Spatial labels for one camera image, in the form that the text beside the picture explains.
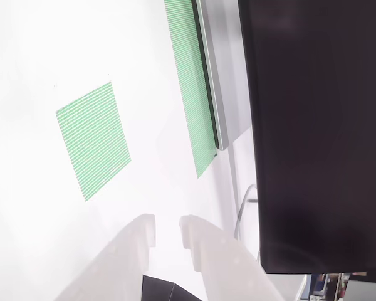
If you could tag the blue background object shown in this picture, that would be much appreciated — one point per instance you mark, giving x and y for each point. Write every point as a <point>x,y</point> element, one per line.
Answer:
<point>318,287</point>

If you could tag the green striped square marker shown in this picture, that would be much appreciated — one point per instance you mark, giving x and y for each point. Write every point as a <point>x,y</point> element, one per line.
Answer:
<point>94,141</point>

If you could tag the large black flat panel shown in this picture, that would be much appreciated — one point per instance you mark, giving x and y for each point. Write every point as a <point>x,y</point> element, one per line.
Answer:
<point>316,125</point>

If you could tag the long green striped tape strip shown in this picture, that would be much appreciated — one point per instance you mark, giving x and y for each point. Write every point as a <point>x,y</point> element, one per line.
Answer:
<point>191,78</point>

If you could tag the aluminium table edge rail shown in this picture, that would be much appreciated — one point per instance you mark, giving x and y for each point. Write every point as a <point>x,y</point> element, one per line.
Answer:
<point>221,78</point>

